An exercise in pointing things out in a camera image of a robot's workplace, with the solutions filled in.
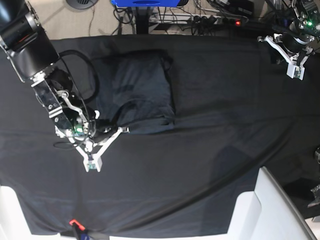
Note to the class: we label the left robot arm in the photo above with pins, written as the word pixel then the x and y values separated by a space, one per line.
pixel 296 25

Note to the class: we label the blue clamp at front edge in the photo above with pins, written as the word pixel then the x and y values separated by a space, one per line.
pixel 79 231

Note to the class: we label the white power strip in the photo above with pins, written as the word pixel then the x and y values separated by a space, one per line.
pixel 181 18

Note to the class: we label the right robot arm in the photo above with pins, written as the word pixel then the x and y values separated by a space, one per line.
pixel 34 59

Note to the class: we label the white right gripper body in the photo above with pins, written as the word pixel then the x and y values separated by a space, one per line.
pixel 93 148

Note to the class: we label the blue box on stand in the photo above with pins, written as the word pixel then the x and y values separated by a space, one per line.
pixel 145 3

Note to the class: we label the black table stand column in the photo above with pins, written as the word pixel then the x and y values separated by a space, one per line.
pixel 142 16

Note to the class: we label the black table cloth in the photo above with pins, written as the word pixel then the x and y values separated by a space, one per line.
pixel 235 112

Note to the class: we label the white foam block left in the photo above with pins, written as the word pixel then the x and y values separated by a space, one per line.
pixel 13 225

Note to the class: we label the dark blue-grey T-shirt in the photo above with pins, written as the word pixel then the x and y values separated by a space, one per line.
pixel 135 91

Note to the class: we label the black metal bracket right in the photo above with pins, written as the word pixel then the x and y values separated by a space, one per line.
pixel 316 194

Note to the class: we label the white foam block right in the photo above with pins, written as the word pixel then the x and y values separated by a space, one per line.
pixel 267 213

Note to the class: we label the white foam block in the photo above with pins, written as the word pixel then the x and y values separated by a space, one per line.
pixel 267 213
pixel 13 225

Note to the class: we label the round black floor grommet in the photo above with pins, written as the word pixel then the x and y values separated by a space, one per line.
pixel 81 4

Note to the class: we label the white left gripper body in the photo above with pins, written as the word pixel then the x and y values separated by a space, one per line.
pixel 295 51

